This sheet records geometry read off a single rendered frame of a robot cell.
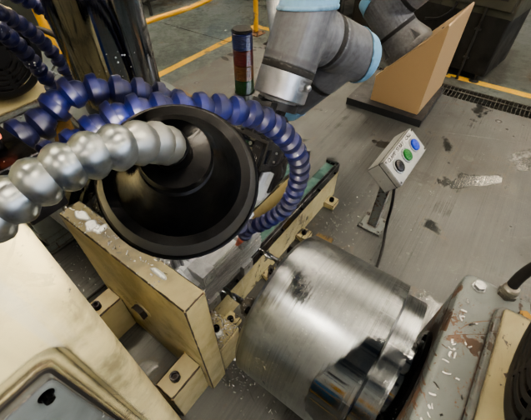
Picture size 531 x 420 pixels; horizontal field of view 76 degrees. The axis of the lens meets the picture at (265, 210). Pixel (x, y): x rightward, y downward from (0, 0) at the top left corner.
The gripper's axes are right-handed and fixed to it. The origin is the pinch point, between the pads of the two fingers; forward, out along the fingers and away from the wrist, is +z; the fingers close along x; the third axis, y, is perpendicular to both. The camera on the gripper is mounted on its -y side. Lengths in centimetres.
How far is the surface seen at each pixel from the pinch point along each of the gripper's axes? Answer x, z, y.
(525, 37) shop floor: 28, -152, -482
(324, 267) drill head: 20.8, -1.8, 12.4
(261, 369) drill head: 20.1, 12.6, 20.1
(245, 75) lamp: -34, -21, -34
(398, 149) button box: 16.6, -16.7, -29.8
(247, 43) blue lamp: -33, -29, -31
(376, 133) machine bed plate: -2, -15, -84
